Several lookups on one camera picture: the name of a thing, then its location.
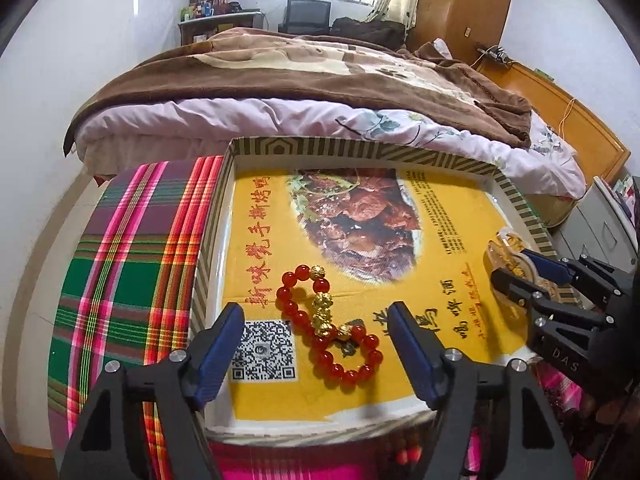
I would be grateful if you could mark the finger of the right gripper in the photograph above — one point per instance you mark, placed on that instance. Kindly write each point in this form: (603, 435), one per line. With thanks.
(593, 278)
(543, 312)

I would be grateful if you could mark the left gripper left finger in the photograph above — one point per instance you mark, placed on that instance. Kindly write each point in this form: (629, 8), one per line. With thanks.
(109, 440)

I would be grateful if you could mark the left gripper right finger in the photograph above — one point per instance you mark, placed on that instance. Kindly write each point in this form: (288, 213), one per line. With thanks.
(524, 439)

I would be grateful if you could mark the grey drawer cabinet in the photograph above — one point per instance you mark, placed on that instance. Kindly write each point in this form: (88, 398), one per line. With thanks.
(598, 227)

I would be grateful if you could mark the bed with floral sheet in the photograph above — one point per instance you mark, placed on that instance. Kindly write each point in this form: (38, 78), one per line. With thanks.
(127, 136)

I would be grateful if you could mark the orange wooden headboard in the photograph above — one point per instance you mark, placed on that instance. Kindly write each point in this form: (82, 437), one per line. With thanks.
(600, 153)

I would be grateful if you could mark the plaid colourful tablecloth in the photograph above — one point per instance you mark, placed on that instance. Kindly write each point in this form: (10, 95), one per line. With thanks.
(133, 283)

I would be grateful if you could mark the striped cardboard tray box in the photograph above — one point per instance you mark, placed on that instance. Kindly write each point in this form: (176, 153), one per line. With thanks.
(388, 223)

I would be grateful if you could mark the dark clothes pile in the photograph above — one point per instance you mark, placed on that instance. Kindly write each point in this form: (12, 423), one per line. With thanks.
(387, 34)

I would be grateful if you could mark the wooden wardrobe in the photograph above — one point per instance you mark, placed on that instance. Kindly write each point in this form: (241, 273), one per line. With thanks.
(465, 25)

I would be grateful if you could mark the brown plush blanket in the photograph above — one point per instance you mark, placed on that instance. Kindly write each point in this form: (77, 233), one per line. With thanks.
(243, 63)

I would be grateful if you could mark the black office chair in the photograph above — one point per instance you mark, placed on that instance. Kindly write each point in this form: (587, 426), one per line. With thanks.
(306, 17)

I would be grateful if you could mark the desk with clutter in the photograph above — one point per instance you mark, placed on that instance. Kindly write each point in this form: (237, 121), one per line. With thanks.
(211, 25)

